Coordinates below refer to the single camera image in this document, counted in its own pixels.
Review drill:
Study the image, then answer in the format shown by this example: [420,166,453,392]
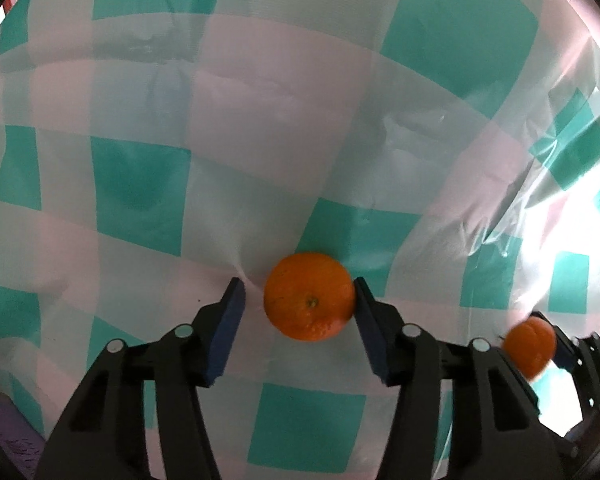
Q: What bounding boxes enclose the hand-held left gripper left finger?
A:
[36,276,247,480]

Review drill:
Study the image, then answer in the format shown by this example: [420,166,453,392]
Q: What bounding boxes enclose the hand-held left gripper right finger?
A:
[352,276,566,480]

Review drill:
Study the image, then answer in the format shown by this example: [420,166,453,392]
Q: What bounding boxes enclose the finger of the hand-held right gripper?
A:
[530,310,600,441]

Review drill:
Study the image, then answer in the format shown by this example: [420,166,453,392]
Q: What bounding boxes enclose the small orange tangerine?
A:
[501,316,557,381]

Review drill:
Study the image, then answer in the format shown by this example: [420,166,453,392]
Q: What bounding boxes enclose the orange with green stem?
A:
[263,252,357,343]

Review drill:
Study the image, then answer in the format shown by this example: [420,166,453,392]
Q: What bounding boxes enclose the teal checkered tablecloth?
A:
[0,0,600,480]

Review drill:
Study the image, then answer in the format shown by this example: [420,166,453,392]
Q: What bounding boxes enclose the purple mat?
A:
[0,392,46,480]

